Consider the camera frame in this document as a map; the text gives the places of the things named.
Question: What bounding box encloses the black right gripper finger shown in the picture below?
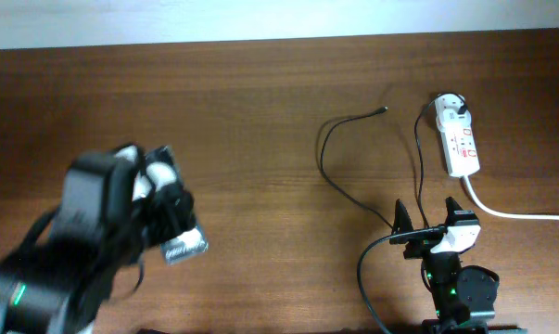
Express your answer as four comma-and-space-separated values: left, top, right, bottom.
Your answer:
445, 197, 465, 218
392, 199, 413, 234

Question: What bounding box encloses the black smartphone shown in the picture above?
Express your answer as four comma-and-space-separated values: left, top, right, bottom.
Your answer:
146, 146, 209, 266

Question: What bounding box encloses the black USB charging cable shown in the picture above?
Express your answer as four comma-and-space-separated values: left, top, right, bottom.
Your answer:
318, 95, 469, 231

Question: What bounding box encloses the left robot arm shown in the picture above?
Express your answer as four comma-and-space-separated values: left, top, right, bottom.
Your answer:
0, 144, 202, 333

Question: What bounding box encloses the white USB charger plug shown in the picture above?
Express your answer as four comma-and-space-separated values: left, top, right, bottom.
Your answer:
435, 93, 472, 132

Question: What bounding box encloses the white power strip cord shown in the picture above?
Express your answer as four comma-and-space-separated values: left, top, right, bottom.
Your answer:
461, 173, 559, 223

